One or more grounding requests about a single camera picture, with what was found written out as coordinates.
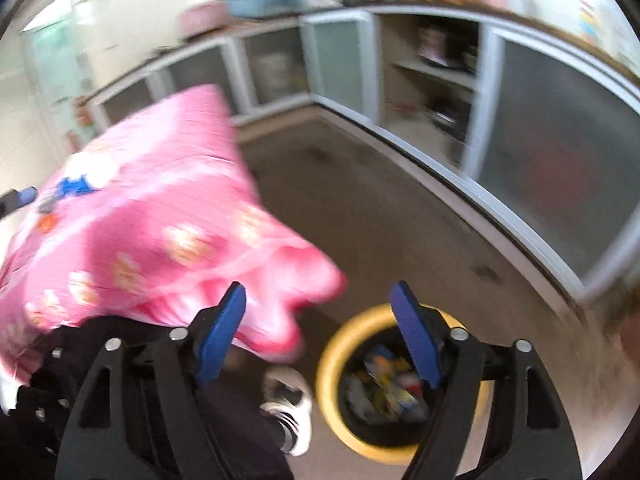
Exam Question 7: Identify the pink floral tablecloth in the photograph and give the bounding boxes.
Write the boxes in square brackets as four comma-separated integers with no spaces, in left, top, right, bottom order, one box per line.
[1,84,346,382]

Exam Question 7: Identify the floral glass door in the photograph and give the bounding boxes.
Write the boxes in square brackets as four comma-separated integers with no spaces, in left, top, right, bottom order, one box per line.
[21,13,96,153]

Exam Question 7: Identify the white black sneaker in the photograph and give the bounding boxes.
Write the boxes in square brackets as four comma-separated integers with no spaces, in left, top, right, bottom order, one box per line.
[260,366,314,457]

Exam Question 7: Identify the blue plastic basin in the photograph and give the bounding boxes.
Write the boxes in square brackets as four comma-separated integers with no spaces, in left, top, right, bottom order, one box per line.
[227,0,343,21]

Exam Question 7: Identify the blue glove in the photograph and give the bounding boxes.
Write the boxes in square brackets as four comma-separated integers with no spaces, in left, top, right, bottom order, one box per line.
[54,176,96,200]

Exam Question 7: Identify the kitchen counter cabinet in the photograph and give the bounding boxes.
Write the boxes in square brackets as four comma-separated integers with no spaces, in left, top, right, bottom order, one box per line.
[88,4,639,304]

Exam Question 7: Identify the yellow rimmed trash bin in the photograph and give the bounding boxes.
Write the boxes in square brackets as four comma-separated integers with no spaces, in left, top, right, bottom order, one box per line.
[314,301,497,466]

